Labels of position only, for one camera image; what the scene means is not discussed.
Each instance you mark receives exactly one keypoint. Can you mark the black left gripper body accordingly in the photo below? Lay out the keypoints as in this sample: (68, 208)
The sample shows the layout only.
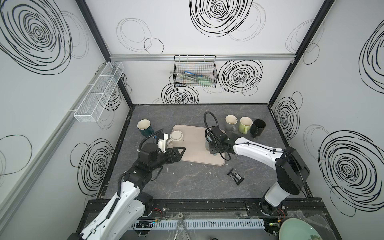
(171, 155)

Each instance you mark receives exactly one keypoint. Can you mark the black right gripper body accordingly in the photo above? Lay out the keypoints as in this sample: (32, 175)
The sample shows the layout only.
(216, 144)

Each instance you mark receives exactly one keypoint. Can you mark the cream white mug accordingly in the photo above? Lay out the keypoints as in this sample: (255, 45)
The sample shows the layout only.
(176, 139)

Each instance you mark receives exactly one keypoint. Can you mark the grey mug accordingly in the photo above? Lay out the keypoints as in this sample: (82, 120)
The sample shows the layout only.
(231, 123)

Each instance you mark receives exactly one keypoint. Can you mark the light green mug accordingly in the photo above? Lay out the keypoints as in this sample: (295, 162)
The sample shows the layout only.
(245, 125)

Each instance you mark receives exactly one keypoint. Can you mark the black mug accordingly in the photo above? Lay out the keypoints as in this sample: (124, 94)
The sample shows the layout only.
(257, 128)

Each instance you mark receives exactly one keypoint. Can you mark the dark green mug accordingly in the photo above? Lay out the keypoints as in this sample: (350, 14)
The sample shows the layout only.
(145, 127)

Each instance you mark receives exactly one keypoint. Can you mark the blue butterfly mug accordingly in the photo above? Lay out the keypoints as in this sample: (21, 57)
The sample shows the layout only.
(207, 144)

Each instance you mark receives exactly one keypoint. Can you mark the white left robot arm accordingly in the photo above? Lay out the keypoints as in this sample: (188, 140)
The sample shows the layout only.
(130, 202)

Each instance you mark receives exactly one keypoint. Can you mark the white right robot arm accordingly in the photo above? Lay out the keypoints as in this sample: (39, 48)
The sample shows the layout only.
(292, 172)

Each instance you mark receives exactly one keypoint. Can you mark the beige plastic tray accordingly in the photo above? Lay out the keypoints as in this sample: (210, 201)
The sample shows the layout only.
(195, 143)

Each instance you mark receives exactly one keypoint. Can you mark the black snack packet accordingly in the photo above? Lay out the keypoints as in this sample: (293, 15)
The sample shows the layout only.
(235, 176)

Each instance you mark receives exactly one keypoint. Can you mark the light green plate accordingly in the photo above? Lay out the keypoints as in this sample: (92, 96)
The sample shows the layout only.
(296, 229)

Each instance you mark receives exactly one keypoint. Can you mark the utensils in wire basket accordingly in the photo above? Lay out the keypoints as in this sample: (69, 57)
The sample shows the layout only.
(189, 78)

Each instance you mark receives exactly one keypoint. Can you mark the black wire basket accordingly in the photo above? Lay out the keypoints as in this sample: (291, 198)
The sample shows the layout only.
(198, 64)

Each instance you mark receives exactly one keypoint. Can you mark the white slotted cable duct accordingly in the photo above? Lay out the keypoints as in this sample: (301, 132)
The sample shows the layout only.
(215, 224)

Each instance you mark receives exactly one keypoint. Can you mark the white wire shelf basket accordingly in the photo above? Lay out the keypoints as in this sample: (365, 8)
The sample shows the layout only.
(97, 97)

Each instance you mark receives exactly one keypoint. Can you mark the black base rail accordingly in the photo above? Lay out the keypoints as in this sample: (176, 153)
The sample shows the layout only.
(166, 207)

